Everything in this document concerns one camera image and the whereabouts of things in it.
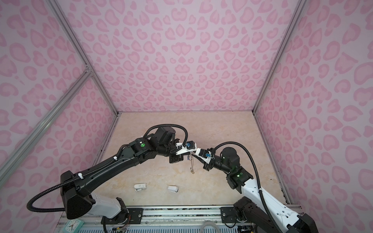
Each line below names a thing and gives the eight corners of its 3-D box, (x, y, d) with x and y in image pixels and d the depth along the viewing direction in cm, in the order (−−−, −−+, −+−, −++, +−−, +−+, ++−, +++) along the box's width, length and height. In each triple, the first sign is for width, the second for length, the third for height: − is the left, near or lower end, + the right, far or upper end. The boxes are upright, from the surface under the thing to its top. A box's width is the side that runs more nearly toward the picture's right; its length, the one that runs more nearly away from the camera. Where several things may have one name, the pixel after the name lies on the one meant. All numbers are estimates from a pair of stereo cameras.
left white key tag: (136, 191, 83) (133, 188, 80) (136, 186, 85) (134, 184, 82) (146, 189, 84) (144, 187, 81) (147, 185, 85) (145, 182, 82)
